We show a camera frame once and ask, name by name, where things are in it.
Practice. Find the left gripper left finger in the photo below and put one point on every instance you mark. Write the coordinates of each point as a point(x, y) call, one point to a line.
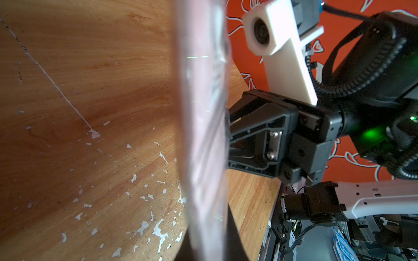
point(184, 253)

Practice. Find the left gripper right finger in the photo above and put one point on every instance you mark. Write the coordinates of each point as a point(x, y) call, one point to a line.
point(234, 248)

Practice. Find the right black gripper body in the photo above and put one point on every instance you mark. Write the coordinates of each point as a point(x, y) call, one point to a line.
point(277, 137)

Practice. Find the pink ruler set pouch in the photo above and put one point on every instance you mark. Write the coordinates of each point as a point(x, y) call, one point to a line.
point(201, 70)

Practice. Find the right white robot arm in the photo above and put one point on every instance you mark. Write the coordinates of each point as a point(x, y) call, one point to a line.
point(372, 97)

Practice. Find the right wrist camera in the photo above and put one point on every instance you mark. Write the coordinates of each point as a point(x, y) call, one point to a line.
point(271, 32)

